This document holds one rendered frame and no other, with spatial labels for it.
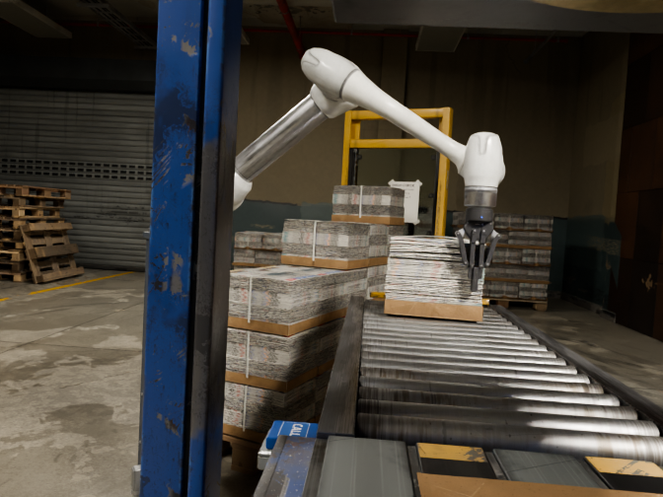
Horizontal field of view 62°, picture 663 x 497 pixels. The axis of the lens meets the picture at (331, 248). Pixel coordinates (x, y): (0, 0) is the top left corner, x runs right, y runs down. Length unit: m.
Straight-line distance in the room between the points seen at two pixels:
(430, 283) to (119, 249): 8.76
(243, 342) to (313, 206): 7.04
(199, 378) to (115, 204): 9.52
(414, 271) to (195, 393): 1.08
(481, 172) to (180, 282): 1.09
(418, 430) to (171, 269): 0.41
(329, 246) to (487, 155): 1.33
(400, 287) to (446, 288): 0.14
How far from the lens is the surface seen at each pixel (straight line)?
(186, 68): 0.68
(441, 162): 3.75
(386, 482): 0.65
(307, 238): 2.81
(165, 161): 0.67
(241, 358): 2.38
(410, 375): 1.08
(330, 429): 0.77
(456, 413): 0.90
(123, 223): 10.10
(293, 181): 9.35
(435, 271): 1.66
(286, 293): 2.21
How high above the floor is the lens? 1.08
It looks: 3 degrees down
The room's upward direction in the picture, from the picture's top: 3 degrees clockwise
